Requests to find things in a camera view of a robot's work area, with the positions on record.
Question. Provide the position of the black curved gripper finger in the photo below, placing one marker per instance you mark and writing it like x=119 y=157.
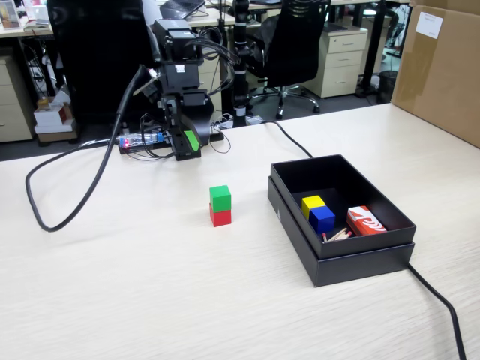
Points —
x=202 y=123

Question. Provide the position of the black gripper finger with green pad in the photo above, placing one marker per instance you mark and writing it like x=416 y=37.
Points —
x=190 y=140

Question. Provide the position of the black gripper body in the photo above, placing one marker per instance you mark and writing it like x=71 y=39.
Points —
x=180 y=77

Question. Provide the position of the green cube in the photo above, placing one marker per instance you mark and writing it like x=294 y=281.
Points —
x=220 y=198

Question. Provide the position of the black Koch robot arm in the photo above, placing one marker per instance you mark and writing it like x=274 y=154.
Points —
x=174 y=32

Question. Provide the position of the red cube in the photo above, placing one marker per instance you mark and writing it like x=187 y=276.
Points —
x=221 y=218

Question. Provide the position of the yellow cube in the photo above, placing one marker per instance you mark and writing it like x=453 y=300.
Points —
x=313 y=203

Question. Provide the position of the blue cube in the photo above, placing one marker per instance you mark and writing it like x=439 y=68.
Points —
x=322 y=221

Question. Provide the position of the controller board with red light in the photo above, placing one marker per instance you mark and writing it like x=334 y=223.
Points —
x=140 y=140

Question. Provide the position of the black pole with white bands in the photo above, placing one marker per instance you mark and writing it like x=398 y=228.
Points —
x=240 y=75

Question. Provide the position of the black laptop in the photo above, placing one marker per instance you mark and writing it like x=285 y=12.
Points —
x=180 y=7

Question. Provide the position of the black high-back office chair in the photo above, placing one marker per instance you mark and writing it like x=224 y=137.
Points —
x=101 y=67

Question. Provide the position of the black mesh office chair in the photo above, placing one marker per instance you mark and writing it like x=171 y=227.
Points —
x=296 y=45

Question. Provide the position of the white cardboard box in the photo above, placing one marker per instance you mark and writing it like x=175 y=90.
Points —
x=48 y=118

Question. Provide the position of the wooden matchstick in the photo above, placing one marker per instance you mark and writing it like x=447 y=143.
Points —
x=323 y=236
x=343 y=235
x=339 y=232

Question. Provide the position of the beige drawer cabinet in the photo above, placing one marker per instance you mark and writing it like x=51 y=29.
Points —
x=13 y=108

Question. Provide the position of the beige office desk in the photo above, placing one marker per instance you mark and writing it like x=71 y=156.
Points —
x=11 y=32

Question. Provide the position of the clear photo card stand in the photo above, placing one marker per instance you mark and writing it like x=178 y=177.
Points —
x=9 y=15

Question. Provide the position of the black mesh waste bin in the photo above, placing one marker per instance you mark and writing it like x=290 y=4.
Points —
x=386 y=88

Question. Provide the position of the orange and white matchbox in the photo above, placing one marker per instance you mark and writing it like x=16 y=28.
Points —
x=365 y=223

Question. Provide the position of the black cardboard box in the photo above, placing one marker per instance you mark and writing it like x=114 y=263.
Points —
x=360 y=245

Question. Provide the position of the black open box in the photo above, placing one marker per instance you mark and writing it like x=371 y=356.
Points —
x=360 y=268

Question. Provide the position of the large brown cardboard box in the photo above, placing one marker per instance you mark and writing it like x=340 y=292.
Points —
x=442 y=75

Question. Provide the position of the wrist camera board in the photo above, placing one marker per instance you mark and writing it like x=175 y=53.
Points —
x=152 y=90

